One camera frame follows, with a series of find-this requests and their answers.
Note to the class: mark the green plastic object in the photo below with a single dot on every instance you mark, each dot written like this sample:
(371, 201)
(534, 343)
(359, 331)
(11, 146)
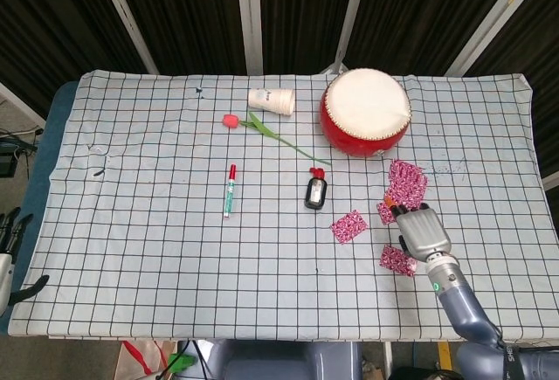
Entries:
(181, 362)

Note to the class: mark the pink glitter cloth stack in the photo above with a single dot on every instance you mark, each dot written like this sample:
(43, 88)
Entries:
(408, 181)

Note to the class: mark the pink glitter cloth piece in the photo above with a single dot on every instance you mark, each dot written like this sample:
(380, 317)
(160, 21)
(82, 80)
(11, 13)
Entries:
(395, 260)

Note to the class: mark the red drum white skin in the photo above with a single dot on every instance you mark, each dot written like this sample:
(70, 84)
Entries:
(367, 105)

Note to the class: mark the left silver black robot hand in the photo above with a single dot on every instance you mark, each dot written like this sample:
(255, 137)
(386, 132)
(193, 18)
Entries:
(4, 275)

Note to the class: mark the pink glitter cloth square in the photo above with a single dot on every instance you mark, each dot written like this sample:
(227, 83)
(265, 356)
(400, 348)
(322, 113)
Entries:
(348, 226)

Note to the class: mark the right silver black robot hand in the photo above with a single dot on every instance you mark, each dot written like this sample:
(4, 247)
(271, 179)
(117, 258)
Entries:
(423, 231)

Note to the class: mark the white metal frame post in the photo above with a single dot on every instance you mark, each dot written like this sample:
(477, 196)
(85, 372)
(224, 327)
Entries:
(126, 17)
(493, 17)
(250, 17)
(349, 17)
(22, 107)

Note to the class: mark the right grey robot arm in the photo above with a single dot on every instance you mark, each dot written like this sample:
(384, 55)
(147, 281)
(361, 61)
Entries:
(463, 306)

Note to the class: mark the white black checkered tablecloth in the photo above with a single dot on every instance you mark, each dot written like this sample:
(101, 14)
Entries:
(174, 266)

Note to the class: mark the black bottle red cap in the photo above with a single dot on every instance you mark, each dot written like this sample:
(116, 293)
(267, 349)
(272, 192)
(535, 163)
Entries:
(315, 192)

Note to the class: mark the red green marker pen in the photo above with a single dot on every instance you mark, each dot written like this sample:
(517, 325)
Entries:
(230, 192)

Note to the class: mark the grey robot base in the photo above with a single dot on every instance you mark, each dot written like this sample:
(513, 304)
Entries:
(284, 360)

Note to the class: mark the artificial red tulip flower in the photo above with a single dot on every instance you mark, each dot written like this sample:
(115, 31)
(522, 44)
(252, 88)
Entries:
(229, 120)

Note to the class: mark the stacked white paper cups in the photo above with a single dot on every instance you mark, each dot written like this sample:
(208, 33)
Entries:
(271, 100)

